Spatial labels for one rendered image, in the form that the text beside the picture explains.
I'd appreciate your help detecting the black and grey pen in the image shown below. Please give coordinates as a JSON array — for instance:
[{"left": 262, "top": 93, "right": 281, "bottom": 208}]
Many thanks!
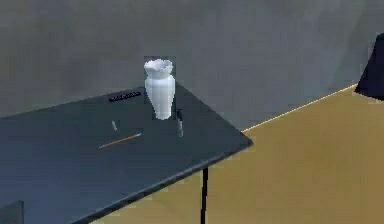
[{"left": 176, "top": 109, "right": 185, "bottom": 138}]

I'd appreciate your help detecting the white vase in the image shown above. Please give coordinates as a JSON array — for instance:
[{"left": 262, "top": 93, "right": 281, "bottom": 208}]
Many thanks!
[{"left": 143, "top": 58, "right": 176, "bottom": 121}]

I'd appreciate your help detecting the black remote control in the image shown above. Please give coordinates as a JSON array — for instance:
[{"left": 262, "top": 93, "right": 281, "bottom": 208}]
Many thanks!
[{"left": 108, "top": 91, "right": 142, "bottom": 103}]

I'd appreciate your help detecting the orange pencil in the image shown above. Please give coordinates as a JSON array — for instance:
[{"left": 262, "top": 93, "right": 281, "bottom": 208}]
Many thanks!
[{"left": 98, "top": 132, "right": 143, "bottom": 150}]

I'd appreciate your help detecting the dark grey table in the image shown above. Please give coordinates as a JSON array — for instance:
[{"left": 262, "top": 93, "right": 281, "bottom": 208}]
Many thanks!
[{"left": 0, "top": 82, "right": 254, "bottom": 224}]

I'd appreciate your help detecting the dark navy furniture block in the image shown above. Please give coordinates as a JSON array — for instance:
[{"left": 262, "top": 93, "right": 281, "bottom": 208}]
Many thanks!
[{"left": 354, "top": 31, "right": 384, "bottom": 101}]

